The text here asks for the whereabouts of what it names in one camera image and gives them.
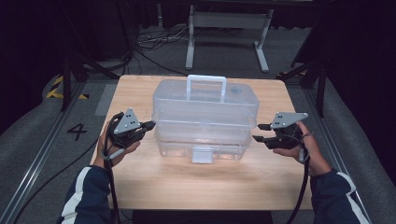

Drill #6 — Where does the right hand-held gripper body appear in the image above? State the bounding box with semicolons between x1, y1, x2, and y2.
269;111;309;150

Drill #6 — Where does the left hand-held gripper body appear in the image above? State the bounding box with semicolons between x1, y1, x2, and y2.
106;107;148;149

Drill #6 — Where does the clear plastic storage box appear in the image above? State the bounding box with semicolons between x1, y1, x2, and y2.
151;74;261;165

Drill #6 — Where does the person's left hand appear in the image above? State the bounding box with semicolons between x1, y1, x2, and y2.
92;121;142;169

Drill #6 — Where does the person's right hand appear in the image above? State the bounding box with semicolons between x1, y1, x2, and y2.
273;120;332;177

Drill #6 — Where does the right arm blue sleeve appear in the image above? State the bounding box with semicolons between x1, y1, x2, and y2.
303;88;374;224

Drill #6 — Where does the black metal stand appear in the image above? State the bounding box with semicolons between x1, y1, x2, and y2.
60;50;121;112
276;59;329;119

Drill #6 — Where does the yellow black hazard tape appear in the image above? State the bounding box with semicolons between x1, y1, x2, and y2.
45;75;91;101

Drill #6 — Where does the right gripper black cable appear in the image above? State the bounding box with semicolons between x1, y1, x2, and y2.
285;132;313;224

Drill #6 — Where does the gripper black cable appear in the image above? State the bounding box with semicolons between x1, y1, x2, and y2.
285;132;313;224
102;111;125;224

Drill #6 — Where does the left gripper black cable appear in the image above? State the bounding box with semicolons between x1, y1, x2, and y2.
102;111;125;224

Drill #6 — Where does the tangle of floor cables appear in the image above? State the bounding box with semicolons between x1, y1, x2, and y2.
133;25;191;77

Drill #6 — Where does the black floor cable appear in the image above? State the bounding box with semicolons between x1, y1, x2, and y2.
11;139;100;224

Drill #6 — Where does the grey metal floor rail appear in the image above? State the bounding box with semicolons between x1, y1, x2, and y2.
0;79;89;224

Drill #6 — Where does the grey metal table frame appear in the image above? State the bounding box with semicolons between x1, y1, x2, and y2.
185;4;275;74

